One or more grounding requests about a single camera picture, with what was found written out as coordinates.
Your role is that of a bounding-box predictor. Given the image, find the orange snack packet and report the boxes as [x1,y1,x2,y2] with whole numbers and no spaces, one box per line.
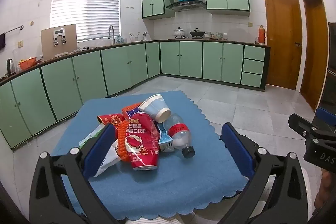
[121,103,144,119]

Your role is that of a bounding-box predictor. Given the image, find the red thermos flask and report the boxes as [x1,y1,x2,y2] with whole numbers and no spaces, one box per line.
[256,25,267,45]

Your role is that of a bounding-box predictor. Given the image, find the white cooking pot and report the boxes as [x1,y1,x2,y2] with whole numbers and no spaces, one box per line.
[173,27,186,39]

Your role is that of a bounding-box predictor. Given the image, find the blue scalloped table mat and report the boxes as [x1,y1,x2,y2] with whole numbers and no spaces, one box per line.
[51,91,250,221]

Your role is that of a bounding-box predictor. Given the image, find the brown cardboard sheet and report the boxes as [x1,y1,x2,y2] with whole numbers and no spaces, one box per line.
[41,24,78,60]

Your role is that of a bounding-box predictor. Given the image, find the dark glass-front appliance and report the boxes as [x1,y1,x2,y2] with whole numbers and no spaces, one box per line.
[316,22,336,112]

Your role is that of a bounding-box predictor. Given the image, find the chrome kitchen faucet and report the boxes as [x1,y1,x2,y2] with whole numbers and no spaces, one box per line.
[108,25,116,45]

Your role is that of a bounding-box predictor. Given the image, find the white ribbed object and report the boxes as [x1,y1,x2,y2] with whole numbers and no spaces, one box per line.
[301,168,316,217]

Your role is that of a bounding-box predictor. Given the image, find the metal towel bar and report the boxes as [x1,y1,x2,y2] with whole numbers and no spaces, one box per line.
[0,25,24,36]

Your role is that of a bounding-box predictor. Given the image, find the white window blind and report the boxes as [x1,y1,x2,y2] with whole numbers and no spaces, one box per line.
[50,0,122,43]

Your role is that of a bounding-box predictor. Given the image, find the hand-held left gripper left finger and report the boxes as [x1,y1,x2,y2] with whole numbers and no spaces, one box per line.
[29,123,117,224]

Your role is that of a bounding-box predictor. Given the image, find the black range hood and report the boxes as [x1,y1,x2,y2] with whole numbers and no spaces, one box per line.
[165,0,207,12]

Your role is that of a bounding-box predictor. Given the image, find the clear plastic bottle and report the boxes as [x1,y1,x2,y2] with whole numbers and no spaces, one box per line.
[163,112,196,159]

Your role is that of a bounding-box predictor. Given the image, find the steel electric kettle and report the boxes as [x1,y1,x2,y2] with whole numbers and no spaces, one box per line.
[6,58,17,76]

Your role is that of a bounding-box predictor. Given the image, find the red foil packet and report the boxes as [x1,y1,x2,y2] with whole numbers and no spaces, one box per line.
[97,113,127,126]

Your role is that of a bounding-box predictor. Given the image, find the green base cabinet unit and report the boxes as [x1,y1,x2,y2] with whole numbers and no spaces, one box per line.
[0,40,271,152]

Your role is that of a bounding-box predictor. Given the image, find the white paper cup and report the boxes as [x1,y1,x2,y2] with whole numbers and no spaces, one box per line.
[138,94,172,124]

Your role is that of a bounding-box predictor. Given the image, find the black wok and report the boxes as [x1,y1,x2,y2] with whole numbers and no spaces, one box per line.
[189,28,206,39]

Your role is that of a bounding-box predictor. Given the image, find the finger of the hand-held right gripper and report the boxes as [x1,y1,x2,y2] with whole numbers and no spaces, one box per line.
[288,113,336,141]
[316,107,336,127]

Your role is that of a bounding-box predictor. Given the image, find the orange plastic basket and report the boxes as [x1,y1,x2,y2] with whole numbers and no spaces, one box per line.
[18,56,37,70]

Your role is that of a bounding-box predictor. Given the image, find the plain wooden door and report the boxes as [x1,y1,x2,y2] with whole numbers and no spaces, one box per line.
[299,0,330,112]

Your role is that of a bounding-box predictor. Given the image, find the person's right hand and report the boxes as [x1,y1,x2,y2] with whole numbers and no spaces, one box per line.
[322,170,336,205]

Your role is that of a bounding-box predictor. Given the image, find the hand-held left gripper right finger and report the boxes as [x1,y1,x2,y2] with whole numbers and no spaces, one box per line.
[221,122,309,224]

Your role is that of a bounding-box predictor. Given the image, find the red drink can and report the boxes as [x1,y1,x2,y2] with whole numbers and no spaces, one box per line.
[123,112,160,171]

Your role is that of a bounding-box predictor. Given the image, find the wooden door with handle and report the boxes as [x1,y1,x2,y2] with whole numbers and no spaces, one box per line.
[263,0,303,90]

